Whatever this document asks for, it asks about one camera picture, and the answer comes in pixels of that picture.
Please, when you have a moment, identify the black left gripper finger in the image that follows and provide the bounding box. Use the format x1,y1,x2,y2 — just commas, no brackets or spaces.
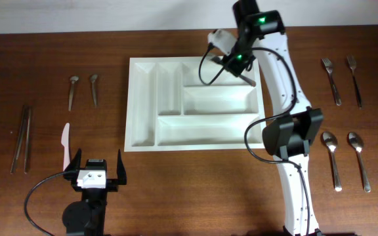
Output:
63,148,81,180
116,149,127,186

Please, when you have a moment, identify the steel fork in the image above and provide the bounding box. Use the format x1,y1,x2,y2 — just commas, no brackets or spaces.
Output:
321,58,342,106

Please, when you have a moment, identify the small steel teaspoon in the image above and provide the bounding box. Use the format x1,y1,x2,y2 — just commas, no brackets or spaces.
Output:
68,75,79,111
90,74,98,107

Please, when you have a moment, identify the steel tablespoon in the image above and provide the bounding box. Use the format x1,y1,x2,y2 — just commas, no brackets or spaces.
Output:
322,131,342,192
348,132,371,193

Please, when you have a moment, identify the black handled fork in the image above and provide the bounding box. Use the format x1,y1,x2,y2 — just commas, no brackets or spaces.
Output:
346,55,362,109

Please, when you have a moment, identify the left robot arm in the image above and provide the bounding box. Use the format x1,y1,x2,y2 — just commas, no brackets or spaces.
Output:
62,149,127,236

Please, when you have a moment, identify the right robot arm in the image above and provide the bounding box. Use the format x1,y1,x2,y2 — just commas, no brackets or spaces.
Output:
208,1,324,235

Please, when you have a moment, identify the white plastic cutlery tray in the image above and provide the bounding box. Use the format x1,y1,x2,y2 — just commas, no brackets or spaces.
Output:
124,56,264,151

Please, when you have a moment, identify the black left camera cable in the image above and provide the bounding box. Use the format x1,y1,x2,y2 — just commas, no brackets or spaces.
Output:
24,170,78,236

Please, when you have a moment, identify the black camera cable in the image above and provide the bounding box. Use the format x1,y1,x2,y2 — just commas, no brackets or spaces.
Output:
198,43,311,236
24,170,78,236

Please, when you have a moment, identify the black right camera cable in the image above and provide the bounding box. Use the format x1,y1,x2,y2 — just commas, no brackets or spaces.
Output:
198,43,311,236

